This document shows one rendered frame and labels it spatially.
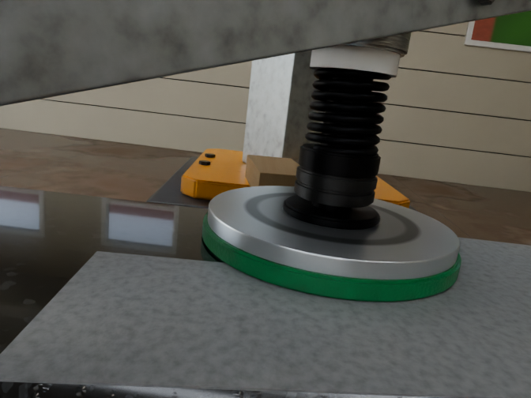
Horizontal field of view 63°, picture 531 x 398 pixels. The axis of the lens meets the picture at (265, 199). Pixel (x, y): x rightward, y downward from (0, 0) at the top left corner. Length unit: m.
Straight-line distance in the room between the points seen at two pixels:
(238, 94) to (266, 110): 5.27
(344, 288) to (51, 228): 0.23
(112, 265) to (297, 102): 0.74
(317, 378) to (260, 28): 0.18
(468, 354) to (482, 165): 6.68
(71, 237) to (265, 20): 0.22
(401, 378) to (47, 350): 0.17
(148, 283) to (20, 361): 0.09
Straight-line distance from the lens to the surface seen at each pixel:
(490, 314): 0.33
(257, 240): 0.30
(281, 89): 1.00
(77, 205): 0.45
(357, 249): 0.31
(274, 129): 1.01
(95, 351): 0.23
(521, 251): 0.50
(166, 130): 6.55
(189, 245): 0.35
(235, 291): 0.28
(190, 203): 0.86
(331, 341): 0.25
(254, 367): 0.22
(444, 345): 0.27
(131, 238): 0.36
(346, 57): 0.34
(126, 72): 0.21
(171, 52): 0.22
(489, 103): 6.86
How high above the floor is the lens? 0.97
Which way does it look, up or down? 14 degrees down
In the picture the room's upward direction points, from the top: 7 degrees clockwise
